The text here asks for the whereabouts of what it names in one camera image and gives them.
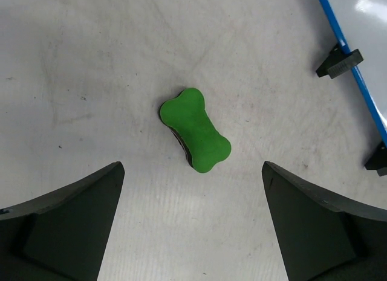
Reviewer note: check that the right black whiteboard foot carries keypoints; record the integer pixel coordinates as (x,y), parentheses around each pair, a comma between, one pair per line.
(378,160)

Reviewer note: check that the left black whiteboard foot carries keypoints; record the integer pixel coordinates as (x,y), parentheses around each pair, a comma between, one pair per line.
(339,62)

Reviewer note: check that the green bone-shaped eraser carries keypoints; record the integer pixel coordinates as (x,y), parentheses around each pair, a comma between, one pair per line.
(185,115)

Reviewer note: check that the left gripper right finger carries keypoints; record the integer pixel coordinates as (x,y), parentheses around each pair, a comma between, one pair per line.
(323,235)

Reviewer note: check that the black whiteboard foot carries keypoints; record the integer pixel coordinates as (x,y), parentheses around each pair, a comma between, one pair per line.
(378,160)
(339,62)

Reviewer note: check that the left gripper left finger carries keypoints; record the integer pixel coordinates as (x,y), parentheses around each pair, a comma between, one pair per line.
(61,235)

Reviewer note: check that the blue framed whiteboard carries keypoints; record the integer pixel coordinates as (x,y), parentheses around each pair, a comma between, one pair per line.
(361,25)

